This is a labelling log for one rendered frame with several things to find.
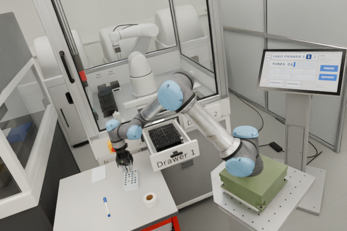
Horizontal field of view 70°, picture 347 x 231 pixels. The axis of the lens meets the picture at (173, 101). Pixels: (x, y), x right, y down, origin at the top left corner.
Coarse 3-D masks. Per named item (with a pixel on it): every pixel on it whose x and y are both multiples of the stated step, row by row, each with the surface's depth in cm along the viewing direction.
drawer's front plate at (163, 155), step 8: (184, 144) 143; (192, 144) 144; (160, 152) 140; (168, 152) 141; (184, 152) 144; (192, 152) 146; (152, 160) 139; (160, 160) 141; (168, 160) 143; (176, 160) 145; (184, 160) 147; (160, 168) 143
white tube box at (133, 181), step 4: (124, 172) 150; (132, 172) 149; (136, 172) 148; (124, 176) 147; (128, 176) 147; (132, 176) 147; (136, 176) 145; (124, 180) 144; (128, 180) 143; (132, 180) 144; (136, 180) 142; (124, 184) 141; (132, 184) 140; (136, 184) 140; (124, 188) 140; (128, 188) 141; (132, 188) 141; (136, 188) 141
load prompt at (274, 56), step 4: (272, 56) 181; (276, 56) 180; (280, 56) 178; (284, 56) 177; (288, 56) 175; (292, 56) 174; (296, 56) 172; (300, 56) 171; (304, 56) 170; (308, 56) 168; (312, 56) 167; (316, 56) 166
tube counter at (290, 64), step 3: (288, 63) 174; (291, 63) 173; (294, 63) 172; (297, 63) 171; (300, 63) 170; (303, 63) 169; (306, 63) 168; (309, 63) 167; (312, 63) 166; (315, 63) 165; (288, 66) 174; (291, 66) 173; (294, 66) 172; (297, 66) 170; (300, 66) 170; (303, 66) 169; (306, 66) 168; (309, 66) 166; (312, 66) 165; (315, 66) 165
